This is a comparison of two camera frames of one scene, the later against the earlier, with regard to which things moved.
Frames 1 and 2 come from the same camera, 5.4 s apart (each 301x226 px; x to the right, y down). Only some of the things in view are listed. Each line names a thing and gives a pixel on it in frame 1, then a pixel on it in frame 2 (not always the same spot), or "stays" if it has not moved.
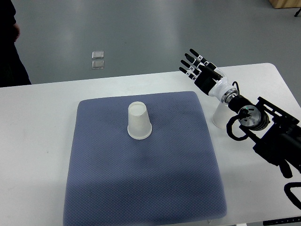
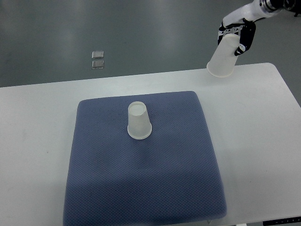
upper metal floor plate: (98, 54) stays
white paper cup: (223, 115) -> (223, 61)
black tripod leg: (297, 12) stays
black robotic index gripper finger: (200, 57) -> (247, 36)
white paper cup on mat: (139, 125) stays
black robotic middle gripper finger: (193, 60) -> (233, 29)
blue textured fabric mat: (168, 178) stays
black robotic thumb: (209, 72) -> (221, 31)
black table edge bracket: (286, 221) stays
